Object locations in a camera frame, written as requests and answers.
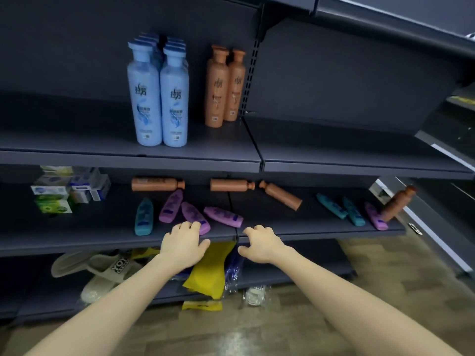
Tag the small yellow packet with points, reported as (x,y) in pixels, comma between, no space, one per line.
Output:
(146,252)

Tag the clear packet with white item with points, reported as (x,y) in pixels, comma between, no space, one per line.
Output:
(256,294)

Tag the person's left forearm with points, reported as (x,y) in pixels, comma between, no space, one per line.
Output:
(111,307)

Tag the person's right hand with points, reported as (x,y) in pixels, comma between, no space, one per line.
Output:
(265,246)

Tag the dark grey shelf board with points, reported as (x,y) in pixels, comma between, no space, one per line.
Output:
(297,226)
(371,22)
(92,148)
(44,296)
(74,233)
(352,155)

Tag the white slipper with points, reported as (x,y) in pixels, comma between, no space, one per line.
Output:
(107,268)
(96,289)

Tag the neighbouring grey shelving unit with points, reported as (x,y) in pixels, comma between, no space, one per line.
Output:
(445,203)

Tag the person's right forearm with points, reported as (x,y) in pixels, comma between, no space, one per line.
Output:
(356,307)

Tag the small purple bottle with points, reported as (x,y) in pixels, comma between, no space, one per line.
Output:
(375,216)
(193,215)
(224,216)
(170,207)

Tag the small white tag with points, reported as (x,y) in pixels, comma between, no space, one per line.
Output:
(415,228)

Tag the blue plastic packet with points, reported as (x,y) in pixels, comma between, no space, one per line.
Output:
(233,270)

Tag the person's left hand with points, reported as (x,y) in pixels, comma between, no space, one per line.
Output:
(182,244)

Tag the rows of light blue bottles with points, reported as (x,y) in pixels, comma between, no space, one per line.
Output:
(144,92)

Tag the slotted shelf upright post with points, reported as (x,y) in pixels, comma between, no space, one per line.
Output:
(253,70)

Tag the person's right thumb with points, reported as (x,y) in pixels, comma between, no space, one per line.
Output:
(245,251)

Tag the pile of small soap boxes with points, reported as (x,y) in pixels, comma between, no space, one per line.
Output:
(59,190)

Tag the yellow shelf label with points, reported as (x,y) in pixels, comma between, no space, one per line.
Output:
(202,306)

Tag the tall brown bottle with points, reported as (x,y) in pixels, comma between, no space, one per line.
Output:
(216,88)
(154,184)
(397,203)
(230,184)
(235,85)
(284,196)

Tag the person's left thumb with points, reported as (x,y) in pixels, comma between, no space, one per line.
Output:
(204,247)

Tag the yellow cloth packet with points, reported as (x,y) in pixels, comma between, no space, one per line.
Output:
(209,272)

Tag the small teal bottle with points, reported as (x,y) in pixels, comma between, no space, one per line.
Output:
(144,216)
(353,212)
(331,206)

